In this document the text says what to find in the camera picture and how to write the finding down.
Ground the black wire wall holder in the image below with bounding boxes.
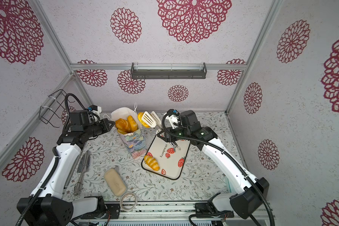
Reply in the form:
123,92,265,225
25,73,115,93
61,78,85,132
38,89,69,128

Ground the black wall shelf rack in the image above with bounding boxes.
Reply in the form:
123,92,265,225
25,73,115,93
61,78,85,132
130,63,208,80

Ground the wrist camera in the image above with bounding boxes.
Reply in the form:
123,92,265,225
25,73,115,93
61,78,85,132
69,110,92,127
179,110,201,131

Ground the white strawberry tray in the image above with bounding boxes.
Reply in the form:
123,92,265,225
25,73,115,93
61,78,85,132
141,137,190,180

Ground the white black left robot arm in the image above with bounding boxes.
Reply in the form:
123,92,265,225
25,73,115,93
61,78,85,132
16,93,115,226

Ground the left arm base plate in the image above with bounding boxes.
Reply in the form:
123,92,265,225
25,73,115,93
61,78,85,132
80,202,121,219

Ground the beige oval bread loaf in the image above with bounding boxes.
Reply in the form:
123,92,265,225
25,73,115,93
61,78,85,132
104,168,127,197

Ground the metal whisk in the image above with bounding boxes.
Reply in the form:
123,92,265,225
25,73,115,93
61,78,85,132
73,151,91,196

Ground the clear tape roll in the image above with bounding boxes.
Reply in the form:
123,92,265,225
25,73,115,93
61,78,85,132
120,192,138,212

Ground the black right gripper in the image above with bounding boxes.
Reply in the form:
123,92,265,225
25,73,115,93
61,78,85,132
158,126,192,143

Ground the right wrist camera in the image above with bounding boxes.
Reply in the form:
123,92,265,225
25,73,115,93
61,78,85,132
179,110,201,131

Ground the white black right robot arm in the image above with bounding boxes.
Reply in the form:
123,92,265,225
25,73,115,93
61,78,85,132
137,109,276,226

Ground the croissant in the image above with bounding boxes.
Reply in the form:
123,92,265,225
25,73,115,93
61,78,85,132
144,155,160,171
137,112,150,128
127,115,138,133
117,129,127,135

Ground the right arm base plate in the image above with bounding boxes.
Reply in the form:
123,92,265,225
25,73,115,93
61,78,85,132
195,202,234,218

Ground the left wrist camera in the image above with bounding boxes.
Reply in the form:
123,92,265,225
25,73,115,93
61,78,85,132
69,110,92,127

